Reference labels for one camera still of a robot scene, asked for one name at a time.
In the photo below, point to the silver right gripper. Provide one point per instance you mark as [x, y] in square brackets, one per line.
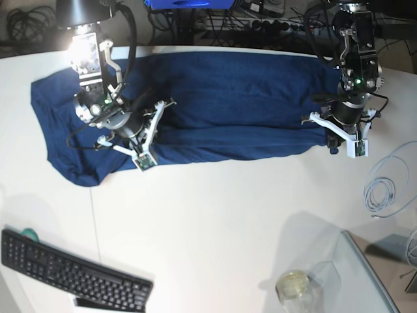
[101, 79]

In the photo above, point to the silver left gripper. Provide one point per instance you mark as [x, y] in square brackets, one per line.
[360, 74]

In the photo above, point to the dark blue t-shirt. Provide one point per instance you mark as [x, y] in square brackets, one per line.
[228, 106]

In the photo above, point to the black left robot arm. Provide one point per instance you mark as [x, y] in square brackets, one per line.
[329, 10]

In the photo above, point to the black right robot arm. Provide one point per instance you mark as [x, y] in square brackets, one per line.
[71, 14]

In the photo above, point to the blue box with hole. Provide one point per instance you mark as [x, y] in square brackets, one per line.
[190, 4]

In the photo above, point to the clear glass jar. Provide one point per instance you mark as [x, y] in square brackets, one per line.
[315, 290]

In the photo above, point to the green tape roll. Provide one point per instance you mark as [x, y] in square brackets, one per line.
[30, 234]

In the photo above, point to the black computer keyboard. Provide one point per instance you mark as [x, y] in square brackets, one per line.
[104, 287]

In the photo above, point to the white camera bracket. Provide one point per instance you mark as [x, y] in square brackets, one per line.
[133, 134]
[351, 125]

